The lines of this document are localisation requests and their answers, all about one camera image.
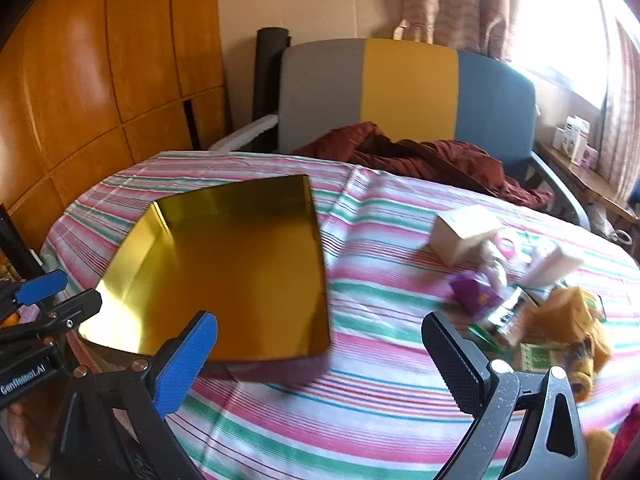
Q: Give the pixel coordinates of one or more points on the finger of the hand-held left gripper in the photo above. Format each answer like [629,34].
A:
[40,287]
[65,316]

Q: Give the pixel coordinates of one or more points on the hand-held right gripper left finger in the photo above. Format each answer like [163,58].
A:
[185,360]

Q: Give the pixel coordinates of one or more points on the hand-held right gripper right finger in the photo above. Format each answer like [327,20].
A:
[455,360]

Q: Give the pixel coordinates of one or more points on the purple snack packet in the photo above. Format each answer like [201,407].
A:
[472,292]

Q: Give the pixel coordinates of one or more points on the gold metal tray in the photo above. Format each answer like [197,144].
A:
[225,260]

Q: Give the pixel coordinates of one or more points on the white medicine box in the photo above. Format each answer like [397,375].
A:
[460,237]

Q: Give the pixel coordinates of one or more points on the yellow sponge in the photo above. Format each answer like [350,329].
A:
[552,262]

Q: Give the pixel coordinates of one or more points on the pink cloth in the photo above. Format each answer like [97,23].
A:
[30,314]

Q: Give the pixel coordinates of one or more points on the striped tablecloth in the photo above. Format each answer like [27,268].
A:
[380,410]

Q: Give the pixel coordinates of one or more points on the yellow plush toy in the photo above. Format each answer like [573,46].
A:
[570,310]

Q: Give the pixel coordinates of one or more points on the yellow fabric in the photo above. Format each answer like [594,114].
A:
[600,452]

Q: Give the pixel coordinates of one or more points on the dark red fabric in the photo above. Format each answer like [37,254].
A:
[627,450]

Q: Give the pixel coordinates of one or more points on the dark red cloth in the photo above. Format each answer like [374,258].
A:
[440,160]

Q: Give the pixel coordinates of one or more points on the glass jar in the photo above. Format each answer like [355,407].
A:
[622,236]

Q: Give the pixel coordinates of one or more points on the wooden side shelf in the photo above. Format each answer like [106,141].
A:
[590,180]

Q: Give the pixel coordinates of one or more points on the wooden wardrobe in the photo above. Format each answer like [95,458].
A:
[100,60]

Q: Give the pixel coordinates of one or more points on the small pink box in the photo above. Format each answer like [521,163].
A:
[591,157]

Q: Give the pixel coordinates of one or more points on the small white carton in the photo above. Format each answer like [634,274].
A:
[557,138]

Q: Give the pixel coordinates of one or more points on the large white carton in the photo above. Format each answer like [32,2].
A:
[575,140]

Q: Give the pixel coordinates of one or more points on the grey yellow blue chair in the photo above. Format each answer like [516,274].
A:
[410,85]

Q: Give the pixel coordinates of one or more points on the black rolled mat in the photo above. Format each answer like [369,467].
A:
[267,75]

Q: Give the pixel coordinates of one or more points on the beige patterned curtain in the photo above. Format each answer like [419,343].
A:
[460,5]
[622,110]

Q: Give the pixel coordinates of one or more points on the bright window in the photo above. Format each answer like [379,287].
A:
[565,25]

